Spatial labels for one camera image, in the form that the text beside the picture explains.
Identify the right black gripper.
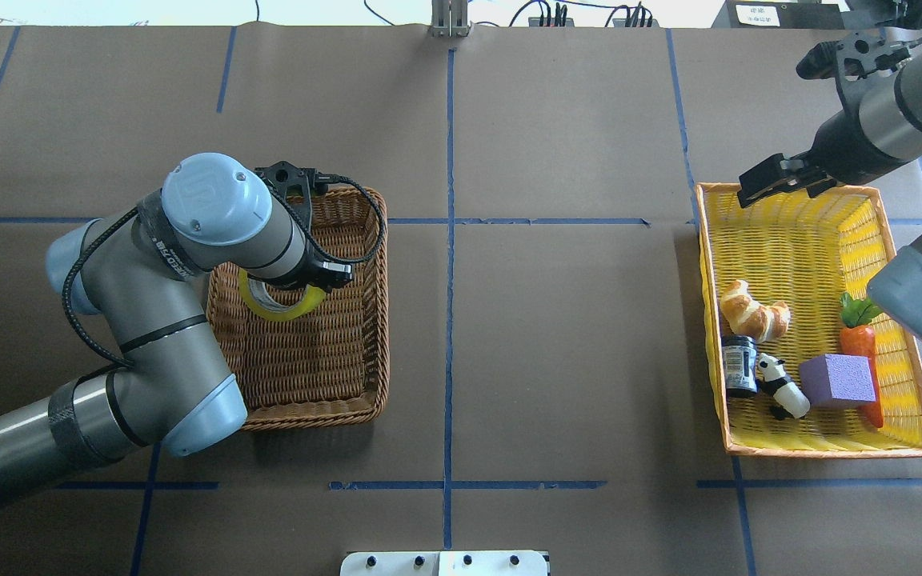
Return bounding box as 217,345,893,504
738,150,850,209

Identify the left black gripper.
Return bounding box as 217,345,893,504
268,233,355,293

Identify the yellow packing tape roll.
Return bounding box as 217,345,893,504
237,269,328,323

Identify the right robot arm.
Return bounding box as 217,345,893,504
738,32,922,340

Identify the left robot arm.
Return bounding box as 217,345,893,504
0,152,354,508

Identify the brown wicker basket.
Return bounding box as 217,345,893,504
203,186,391,432

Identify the toy croissant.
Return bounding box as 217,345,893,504
720,278,792,344

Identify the black power box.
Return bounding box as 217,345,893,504
711,1,845,30

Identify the small dark can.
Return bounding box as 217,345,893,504
721,335,759,398

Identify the toy carrot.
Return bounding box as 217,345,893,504
839,291,884,429

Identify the purple foam cube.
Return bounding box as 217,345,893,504
799,354,876,410

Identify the panda figurine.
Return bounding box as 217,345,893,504
757,353,812,422

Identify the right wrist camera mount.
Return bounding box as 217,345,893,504
795,30,912,108

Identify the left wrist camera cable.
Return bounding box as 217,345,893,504
61,172,388,369

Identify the aluminium frame post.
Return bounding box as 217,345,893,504
428,0,471,38

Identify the white pedestal column base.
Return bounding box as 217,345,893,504
339,550,551,575

